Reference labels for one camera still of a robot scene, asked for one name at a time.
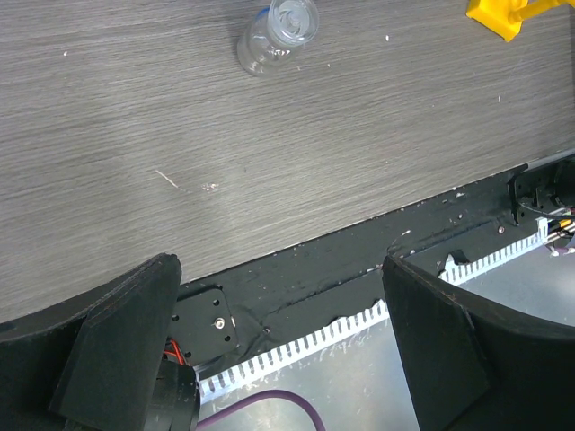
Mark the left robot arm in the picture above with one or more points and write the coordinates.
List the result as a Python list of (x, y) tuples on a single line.
[(175, 395)]

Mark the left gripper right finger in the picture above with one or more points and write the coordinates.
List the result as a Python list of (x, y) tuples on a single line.
[(473, 364)]

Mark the yellow test tube rack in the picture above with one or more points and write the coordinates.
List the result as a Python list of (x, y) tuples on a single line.
[(505, 17)]

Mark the white slotted cable duct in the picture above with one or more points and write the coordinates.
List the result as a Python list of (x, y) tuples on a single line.
[(267, 363)]

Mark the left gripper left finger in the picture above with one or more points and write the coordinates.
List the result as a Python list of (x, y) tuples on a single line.
[(90, 361)]

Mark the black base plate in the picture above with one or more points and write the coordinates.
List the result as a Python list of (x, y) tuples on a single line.
[(236, 314)]

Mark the small glass bottle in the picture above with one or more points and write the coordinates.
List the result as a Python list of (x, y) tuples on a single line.
[(276, 35)]

